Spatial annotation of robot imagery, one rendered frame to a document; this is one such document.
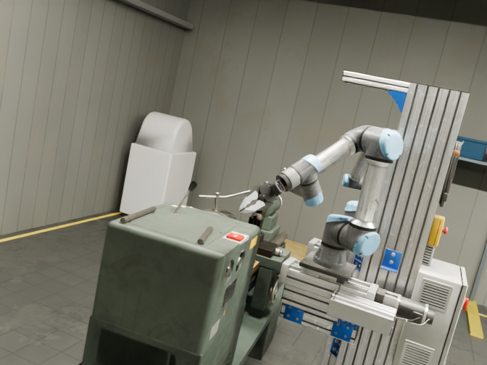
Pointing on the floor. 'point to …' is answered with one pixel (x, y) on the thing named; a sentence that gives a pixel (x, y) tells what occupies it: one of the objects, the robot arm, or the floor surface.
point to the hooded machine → (159, 164)
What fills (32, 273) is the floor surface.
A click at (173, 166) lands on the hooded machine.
